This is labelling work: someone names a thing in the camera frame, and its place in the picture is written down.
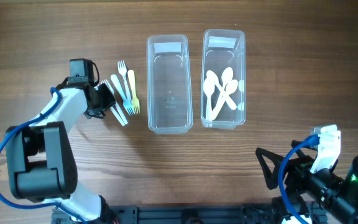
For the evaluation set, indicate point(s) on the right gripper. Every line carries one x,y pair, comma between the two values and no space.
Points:
291,171

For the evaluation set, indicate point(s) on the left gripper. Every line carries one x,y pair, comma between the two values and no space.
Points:
105,98

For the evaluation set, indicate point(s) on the yellow plastic spoon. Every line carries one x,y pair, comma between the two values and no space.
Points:
228,101

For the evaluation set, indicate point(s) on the white spoon angled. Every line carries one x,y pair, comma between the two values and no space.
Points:
226,78

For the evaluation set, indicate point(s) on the white spoon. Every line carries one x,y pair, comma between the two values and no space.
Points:
208,88
214,77

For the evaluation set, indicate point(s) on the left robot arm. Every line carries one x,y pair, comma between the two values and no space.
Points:
40,161

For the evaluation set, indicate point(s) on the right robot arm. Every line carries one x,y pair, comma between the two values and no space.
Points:
343,207

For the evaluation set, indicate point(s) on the left clear plastic container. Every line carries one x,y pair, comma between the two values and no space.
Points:
169,96

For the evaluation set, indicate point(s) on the clear plastic container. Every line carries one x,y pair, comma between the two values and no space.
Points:
169,96
224,48

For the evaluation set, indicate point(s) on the right clear plastic container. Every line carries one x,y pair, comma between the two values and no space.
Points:
224,48

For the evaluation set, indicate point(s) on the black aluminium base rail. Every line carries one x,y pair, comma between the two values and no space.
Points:
247,213

